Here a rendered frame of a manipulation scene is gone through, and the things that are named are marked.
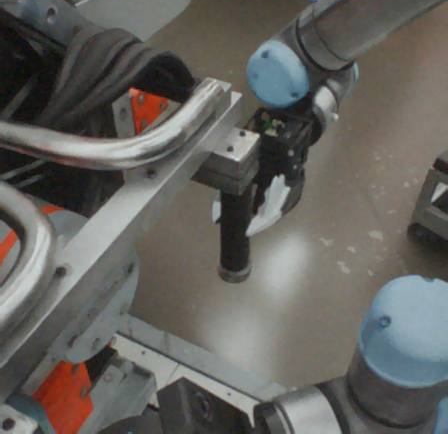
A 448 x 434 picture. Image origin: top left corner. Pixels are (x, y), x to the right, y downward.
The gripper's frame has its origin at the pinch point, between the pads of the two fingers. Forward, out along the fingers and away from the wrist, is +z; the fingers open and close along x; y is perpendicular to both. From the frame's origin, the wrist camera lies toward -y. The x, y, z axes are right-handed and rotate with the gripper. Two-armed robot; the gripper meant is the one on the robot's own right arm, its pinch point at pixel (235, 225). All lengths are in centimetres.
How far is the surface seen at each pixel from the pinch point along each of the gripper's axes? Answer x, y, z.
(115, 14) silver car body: -42, 1, -37
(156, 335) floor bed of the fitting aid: -31, -75, -21
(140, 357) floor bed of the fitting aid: -31, -75, -14
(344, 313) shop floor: 9, -83, -56
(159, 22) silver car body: -42, -6, -51
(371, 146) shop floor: -5, -83, -134
